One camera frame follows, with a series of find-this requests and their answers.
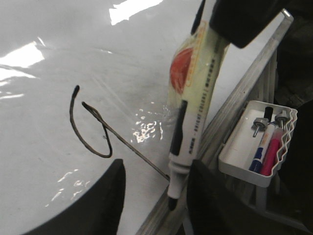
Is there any grey metal bolt right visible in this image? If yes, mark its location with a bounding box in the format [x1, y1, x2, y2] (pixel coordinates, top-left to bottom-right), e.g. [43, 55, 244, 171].
[275, 110, 289, 130]

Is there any pink highlighter marker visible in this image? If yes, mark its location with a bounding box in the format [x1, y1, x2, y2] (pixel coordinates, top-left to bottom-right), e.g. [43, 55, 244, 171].
[260, 127, 284, 176]

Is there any white glossy whiteboard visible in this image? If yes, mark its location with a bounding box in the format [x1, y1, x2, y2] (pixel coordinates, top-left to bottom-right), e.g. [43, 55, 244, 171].
[0, 0, 282, 235]

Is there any black capped marker in tray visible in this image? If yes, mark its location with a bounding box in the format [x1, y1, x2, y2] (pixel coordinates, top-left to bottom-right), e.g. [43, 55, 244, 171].
[264, 106, 273, 122]

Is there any white wavy-edged marker tray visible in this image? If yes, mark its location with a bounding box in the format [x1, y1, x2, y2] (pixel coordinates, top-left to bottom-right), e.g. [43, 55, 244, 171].
[219, 100, 298, 188]

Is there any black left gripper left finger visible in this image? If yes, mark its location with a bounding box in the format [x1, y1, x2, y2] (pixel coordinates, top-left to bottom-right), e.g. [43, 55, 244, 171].
[26, 159, 126, 235]

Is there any white black whiteboard marker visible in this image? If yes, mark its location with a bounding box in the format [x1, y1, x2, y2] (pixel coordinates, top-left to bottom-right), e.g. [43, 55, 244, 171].
[167, 0, 230, 211]

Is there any blue capped marker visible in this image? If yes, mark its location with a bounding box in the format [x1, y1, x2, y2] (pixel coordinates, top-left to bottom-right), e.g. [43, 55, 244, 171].
[248, 122, 276, 173]

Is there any red magnet under tape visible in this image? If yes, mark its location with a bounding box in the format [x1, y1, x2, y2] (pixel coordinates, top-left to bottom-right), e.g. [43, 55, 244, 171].
[170, 47, 193, 94]

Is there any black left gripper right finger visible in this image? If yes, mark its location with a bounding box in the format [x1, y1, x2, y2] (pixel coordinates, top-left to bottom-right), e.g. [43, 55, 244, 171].
[187, 160, 305, 235]

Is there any grey metal bolt left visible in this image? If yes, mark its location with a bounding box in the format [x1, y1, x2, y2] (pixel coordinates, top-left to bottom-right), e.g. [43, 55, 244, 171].
[252, 117, 268, 138]

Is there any grey metal bolt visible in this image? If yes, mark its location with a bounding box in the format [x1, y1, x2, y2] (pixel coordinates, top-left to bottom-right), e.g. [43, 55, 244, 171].
[275, 110, 289, 130]
[252, 117, 268, 138]

